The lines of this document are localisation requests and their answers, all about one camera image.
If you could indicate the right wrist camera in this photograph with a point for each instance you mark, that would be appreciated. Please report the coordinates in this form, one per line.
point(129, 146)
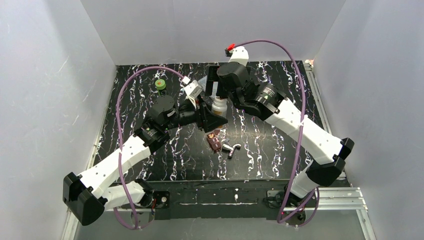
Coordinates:
point(237, 54)

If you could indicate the white pill bottle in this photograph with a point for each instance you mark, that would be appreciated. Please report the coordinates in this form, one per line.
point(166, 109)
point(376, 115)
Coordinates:
point(219, 106)

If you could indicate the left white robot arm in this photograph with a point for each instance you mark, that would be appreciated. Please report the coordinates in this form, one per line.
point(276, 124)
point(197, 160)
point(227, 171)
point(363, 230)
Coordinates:
point(89, 194)

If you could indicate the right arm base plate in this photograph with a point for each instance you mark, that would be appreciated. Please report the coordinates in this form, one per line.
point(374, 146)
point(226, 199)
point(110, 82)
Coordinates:
point(292, 211)

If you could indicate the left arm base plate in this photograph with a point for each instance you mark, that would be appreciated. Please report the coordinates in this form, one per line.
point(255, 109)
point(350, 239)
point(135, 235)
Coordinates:
point(147, 208)

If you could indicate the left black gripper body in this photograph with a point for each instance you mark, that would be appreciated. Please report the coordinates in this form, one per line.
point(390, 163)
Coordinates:
point(204, 115)

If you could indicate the red weekly pill organizer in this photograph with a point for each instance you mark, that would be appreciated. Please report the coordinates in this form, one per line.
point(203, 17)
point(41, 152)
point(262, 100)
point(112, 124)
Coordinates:
point(213, 140)

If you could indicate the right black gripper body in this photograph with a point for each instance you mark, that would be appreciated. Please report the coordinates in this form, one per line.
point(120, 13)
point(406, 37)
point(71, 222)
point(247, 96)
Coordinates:
point(213, 81)

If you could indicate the green capped dark bottle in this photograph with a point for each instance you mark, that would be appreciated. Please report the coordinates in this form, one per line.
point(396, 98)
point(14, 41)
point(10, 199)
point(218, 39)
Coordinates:
point(161, 87)

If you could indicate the chrome metal faucet fitting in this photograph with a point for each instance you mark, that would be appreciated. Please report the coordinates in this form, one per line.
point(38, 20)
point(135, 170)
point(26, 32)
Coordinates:
point(230, 149)

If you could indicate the clear plastic compartment box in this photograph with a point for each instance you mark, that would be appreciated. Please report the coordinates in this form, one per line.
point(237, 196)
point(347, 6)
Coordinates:
point(202, 83)

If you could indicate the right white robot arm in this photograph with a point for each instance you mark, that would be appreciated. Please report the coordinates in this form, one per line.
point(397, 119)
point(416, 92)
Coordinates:
point(269, 104)

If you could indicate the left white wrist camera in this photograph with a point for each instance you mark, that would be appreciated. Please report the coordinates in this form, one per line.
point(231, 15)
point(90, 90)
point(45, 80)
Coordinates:
point(192, 90)

